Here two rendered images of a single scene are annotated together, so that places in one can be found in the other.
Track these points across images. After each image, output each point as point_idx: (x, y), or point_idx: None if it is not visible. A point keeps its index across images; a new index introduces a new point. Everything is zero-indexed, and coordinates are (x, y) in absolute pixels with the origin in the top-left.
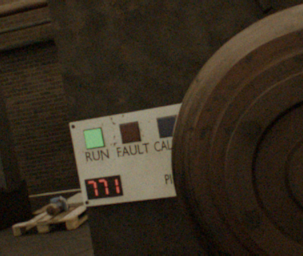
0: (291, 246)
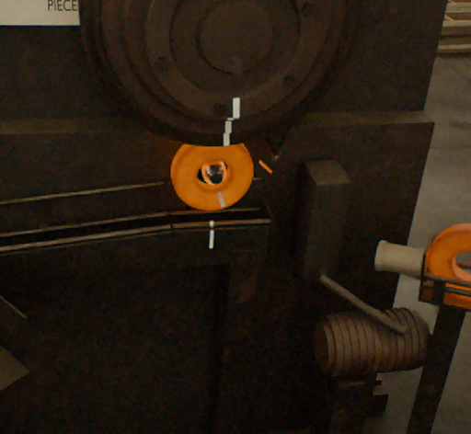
0: (190, 89)
